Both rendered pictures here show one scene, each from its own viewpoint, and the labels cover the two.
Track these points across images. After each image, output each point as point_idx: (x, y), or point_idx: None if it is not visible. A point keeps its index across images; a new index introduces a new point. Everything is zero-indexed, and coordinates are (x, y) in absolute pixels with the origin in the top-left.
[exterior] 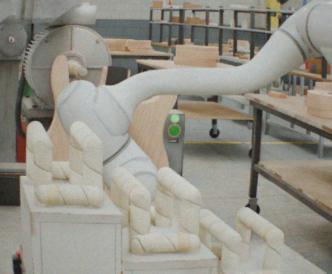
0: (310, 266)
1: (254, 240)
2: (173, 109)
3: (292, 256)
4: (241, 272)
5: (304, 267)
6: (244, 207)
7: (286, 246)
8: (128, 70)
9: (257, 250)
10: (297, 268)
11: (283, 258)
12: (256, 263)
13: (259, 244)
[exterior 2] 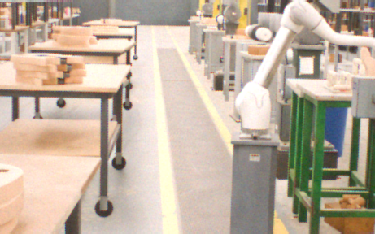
0: (311, 90)
1: (325, 95)
2: (360, 77)
3: (315, 92)
4: (338, 81)
5: (312, 90)
6: (336, 72)
7: (314, 93)
8: None
9: (326, 93)
10: (316, 90)
11: (318, 92)
12: (329, 89)
13: (324, 94)
